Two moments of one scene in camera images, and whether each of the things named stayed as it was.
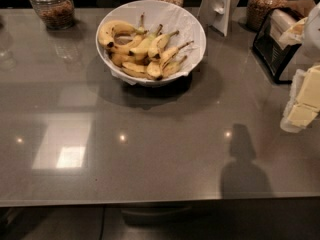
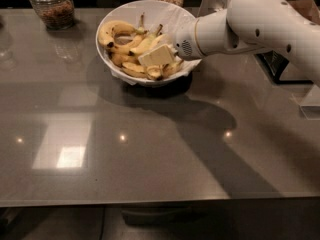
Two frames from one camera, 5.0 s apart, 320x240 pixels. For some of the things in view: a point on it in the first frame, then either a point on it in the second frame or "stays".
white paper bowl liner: (171, 17) stays
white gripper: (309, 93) to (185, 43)
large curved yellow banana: (107, 31) stays
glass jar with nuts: (54, 5) stays
